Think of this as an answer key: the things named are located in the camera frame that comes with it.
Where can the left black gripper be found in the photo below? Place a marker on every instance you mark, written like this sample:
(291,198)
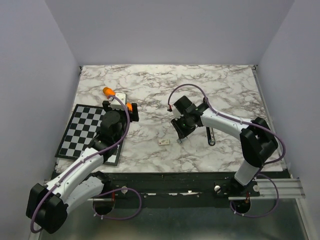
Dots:
(134,115)

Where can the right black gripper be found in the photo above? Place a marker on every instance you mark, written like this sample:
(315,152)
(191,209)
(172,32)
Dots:
(181,132)

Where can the black stapler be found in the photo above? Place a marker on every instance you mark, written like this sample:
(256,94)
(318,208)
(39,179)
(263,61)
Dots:
(210,136)

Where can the white staple box sleeve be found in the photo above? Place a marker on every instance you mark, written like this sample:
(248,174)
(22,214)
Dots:
(163,142)

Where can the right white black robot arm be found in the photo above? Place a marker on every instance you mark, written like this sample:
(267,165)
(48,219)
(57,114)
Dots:
(255,137)

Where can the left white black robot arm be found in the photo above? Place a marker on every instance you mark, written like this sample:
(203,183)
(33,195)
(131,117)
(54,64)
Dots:
(49,205)

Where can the orange plastic cylinder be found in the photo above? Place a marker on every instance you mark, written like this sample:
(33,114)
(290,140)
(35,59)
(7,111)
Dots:
(109,92)

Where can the black white checkerboard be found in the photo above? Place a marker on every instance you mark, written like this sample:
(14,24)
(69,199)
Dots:
(82,127)

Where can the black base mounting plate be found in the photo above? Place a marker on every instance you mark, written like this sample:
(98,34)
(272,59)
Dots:
(180,189)

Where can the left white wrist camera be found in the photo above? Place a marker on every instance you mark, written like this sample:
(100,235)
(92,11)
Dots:
(119,100)

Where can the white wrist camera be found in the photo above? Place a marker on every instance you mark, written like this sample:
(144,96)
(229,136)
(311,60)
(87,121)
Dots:
(119,100)
(177,112)

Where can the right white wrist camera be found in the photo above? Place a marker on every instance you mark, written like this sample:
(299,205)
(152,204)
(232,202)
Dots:
(177,112)

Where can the aluminium frame rail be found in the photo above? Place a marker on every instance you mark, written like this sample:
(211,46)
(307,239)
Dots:
(264,188)

